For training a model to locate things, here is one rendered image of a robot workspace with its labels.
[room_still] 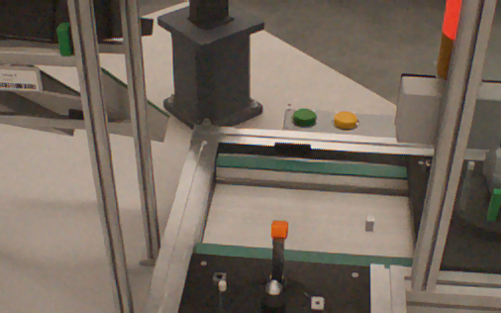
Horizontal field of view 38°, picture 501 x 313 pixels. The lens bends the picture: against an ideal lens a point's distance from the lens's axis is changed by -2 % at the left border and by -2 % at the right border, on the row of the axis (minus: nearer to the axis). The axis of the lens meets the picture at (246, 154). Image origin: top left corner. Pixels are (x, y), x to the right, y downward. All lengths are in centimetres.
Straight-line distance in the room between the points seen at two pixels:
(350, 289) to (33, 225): 55
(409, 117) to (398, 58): 264
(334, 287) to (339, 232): 17
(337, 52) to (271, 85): 195
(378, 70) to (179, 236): 241
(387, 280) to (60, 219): 55
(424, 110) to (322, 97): 70
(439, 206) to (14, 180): 77
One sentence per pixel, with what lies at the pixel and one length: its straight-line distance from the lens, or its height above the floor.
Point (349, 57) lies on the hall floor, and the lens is 346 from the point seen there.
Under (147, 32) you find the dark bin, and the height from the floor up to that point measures 120.
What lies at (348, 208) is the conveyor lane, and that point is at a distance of 117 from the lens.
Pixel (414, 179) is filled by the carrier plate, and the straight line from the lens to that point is 116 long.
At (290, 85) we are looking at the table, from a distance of 157.
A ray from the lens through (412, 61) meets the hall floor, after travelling 348.
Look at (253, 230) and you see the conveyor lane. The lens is 112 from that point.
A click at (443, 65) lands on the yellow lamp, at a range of 83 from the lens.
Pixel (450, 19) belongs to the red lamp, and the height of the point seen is 133.
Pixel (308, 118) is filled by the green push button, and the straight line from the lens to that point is 127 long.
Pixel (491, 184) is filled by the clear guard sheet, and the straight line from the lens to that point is 91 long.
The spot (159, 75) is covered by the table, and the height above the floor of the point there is 86.
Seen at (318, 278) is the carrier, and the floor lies 97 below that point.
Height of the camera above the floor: 167
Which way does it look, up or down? 37 degrees down
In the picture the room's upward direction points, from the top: straight up
